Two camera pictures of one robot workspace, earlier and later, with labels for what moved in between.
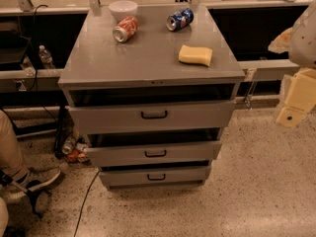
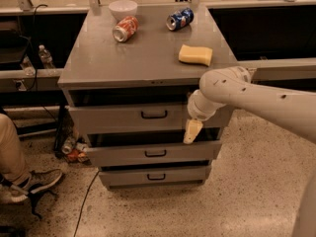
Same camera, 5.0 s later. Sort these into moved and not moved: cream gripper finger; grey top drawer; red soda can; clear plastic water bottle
Moved: cream gripper finger
Not moved: clear plastic water bottle; red soda can; grey top drawer
